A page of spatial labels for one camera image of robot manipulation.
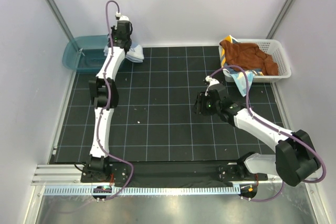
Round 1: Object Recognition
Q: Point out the blue bear towel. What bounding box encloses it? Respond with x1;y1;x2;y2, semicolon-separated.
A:
102;34;145;64

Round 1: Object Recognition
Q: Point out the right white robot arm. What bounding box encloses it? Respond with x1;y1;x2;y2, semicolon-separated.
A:
193;83;321;187

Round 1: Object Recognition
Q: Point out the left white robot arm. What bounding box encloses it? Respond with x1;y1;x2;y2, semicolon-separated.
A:
86;16;133;182

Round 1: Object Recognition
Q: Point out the teal plastic tub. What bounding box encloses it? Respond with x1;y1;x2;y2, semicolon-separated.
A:
62;35;108;73

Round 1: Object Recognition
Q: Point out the colourful patterned towel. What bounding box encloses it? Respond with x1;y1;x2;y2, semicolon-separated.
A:
220;35;263;97

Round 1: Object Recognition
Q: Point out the brown towel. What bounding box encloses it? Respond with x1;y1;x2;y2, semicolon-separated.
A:
219;40;279;76

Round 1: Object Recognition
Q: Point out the white plastic basket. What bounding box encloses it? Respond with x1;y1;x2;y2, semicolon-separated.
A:
219;39;291;83

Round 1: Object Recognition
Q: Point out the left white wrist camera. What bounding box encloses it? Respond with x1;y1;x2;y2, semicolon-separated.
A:
115;12;130;25

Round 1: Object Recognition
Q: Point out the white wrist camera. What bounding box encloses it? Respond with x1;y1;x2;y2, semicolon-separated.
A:
205;76;222;96
115;12;130;25

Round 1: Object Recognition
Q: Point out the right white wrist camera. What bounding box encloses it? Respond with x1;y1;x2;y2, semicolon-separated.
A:
205;76;222;96

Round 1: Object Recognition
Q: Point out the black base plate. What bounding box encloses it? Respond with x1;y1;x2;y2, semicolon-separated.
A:
80;160;268;188

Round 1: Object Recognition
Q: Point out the left aluminium corner post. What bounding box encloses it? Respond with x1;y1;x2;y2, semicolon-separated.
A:
45;0;74;41

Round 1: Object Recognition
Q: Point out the aluminium corner post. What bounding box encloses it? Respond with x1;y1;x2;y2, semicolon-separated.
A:
266;0;295;39
45;0;74;41

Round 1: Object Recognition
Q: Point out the white slotted cable duct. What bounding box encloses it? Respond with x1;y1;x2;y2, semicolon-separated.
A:
44;185;240;197

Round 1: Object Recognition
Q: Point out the right aluminium corner post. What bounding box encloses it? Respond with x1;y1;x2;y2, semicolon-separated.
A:
266;0;295;39

